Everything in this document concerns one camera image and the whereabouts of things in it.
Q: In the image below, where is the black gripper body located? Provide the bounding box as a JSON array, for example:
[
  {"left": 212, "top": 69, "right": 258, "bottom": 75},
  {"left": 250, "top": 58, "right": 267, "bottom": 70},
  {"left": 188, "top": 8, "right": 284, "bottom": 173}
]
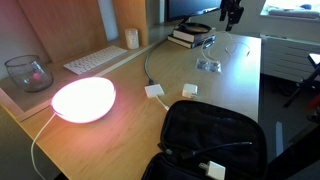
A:
[{"left": 219, "top": 0, "right": 243, "bottom": 10}]

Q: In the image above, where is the white charging cord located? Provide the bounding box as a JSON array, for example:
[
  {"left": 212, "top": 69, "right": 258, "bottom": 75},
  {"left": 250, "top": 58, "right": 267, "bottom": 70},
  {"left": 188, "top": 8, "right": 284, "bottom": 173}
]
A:
[{"left": 201, "top": 30, "right": 252, "bottom": 64}]

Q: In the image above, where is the wooden desk shelf unit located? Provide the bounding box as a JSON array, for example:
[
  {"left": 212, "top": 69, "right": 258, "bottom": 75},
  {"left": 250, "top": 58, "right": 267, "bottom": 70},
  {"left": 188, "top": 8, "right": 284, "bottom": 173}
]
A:
[{"left": 0, "top": 0, "right": 178, "bottom": 123}]

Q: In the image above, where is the black computer monitor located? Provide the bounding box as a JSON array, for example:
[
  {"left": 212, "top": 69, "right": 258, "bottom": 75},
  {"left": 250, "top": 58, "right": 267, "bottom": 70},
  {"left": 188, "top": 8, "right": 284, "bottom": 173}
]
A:
[{"left": 166, "top": 0, "right": 224, "bottom": 34}]

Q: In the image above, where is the black pen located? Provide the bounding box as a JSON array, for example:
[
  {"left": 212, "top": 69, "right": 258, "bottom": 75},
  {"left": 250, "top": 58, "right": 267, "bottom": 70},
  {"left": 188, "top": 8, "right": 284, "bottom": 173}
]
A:
[{"left": 202, "top": 40, "right": 216, "bottom": 50}]

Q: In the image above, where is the thick dark hardcover book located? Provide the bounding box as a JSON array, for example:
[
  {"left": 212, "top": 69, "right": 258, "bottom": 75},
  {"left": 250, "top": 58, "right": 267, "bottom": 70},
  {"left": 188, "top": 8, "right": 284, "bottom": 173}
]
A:
[{"left": 172, "top": 27, "right": 217, "bottom": 44}]

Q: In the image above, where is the thin dark hardcover book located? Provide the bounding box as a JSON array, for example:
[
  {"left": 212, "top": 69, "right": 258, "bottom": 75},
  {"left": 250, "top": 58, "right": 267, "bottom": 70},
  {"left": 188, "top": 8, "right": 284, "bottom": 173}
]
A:
[{"left": 167, "top": 34, "right": 216, "bottom": 50}]

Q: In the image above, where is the clear plastic blister packet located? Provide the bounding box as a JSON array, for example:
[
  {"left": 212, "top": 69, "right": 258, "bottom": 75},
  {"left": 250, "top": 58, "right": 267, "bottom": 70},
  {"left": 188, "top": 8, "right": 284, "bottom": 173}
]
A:
[{"left": 195, "top": 58, "right": 223, "bottom": 74}]

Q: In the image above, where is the white radiator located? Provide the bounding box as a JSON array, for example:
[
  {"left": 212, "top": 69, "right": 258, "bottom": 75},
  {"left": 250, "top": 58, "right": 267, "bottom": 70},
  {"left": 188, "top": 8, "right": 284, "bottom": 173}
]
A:
[{"left": 259, "top": 34, "right": 320, "bottom": 84}]

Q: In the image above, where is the white charger cube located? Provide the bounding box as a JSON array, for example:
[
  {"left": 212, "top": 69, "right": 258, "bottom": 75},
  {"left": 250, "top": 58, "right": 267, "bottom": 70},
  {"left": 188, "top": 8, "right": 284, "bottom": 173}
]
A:
[{"left": 181, "top": 83, "right": 199, "bottom": 100}]

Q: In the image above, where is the white pillar candle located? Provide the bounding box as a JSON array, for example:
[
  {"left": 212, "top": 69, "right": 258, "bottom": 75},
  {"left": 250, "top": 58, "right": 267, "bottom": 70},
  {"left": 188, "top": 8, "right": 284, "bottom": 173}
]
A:
[{"left": 124, "top": 28, "right": 140, "bottom": 50}]

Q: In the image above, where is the black folding stand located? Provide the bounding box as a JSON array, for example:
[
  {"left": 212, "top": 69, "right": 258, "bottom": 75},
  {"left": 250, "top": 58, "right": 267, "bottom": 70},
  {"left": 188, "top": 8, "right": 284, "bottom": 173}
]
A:
[{"left": 283, "top": 53, "right": 320, "bottom": 109}]

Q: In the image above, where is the white adapter dongle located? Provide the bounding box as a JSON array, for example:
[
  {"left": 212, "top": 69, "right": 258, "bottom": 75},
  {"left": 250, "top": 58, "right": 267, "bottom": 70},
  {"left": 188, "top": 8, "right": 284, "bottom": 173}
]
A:
[{"left": 144, "top": 83, "right": 171, "bottom": 112}]

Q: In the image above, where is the black zip pouch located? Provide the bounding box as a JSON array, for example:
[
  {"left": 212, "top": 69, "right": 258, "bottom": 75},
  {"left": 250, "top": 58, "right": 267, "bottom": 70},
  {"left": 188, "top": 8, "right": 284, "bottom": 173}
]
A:
[{"left": 140, "top": 99, "right": 269, "bottom": 180}]

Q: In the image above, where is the grey flat strip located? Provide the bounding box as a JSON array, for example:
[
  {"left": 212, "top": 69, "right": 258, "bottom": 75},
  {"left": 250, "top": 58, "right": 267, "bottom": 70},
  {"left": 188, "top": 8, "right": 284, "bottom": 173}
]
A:
[{"left": 275, "top": 121, "right": 285, "bottom": 157}]

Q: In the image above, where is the white slim keyboard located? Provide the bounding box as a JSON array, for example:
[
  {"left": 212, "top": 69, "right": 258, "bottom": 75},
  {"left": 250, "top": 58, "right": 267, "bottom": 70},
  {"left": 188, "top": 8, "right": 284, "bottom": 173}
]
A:
[{"left": 63, "top": 45, "right": 129, "bottom": 76}]

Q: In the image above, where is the white pronged plug charger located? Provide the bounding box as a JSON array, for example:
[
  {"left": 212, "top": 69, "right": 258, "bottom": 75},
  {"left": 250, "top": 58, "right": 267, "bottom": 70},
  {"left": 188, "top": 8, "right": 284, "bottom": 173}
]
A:
[{"left": 198, "top": 160, "right": 226, "bottom": 180}]

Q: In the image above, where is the glowing dome table lamp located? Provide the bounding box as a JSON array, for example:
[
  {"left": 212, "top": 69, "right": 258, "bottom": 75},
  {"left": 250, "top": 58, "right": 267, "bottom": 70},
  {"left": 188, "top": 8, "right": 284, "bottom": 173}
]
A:
[{"left": 51, "top": 76, "right": 117, "bottom": 124}]

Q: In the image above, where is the round glass bowl vase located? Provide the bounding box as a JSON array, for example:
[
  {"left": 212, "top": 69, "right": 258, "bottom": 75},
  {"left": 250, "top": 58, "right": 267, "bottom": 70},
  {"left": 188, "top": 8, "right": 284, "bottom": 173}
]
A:
[{"left": 4, "top": 54, "right": 55, "bottom": 93}]

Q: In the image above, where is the grey monitor cable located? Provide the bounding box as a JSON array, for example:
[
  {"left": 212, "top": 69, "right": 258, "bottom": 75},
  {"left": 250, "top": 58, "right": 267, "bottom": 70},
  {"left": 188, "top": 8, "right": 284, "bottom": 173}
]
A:
[{"left": 143, "top": 37, "right": 169, "bottom": 86}]

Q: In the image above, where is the white lamp power cable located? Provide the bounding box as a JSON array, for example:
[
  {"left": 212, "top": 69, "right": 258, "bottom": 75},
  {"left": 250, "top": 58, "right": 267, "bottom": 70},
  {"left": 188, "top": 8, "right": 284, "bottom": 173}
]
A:
[{"left": 30, "top": 112, "right": 57, "bottom": 180}]

